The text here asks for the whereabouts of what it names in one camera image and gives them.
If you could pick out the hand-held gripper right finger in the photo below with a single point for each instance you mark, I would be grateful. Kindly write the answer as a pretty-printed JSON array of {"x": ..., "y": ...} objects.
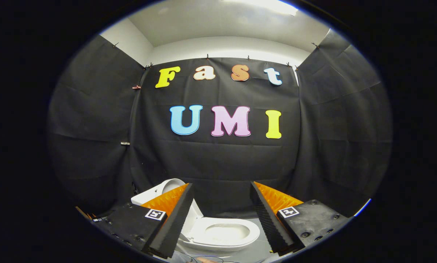
[{"x": 269, "y": 223}]

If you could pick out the white ceramic toilet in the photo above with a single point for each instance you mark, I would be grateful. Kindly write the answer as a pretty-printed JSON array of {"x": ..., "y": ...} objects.
[{"x": 193, "y": 219}]

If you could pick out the white toilet lid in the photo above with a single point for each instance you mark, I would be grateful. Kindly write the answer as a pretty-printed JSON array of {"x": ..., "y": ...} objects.
[{"x": 169, "y": 185}]

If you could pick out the white toilet seat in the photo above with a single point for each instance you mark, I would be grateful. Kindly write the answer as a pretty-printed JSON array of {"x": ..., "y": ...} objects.
[{"x": 253, "y": 232}]

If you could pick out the black backdrop cloth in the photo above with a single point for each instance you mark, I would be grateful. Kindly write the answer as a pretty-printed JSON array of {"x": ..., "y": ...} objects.
[{"x": 222, "y": 160}]

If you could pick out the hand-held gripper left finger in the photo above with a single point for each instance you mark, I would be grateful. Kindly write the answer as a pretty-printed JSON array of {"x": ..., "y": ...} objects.
[{"x": 176, "y": 223}]

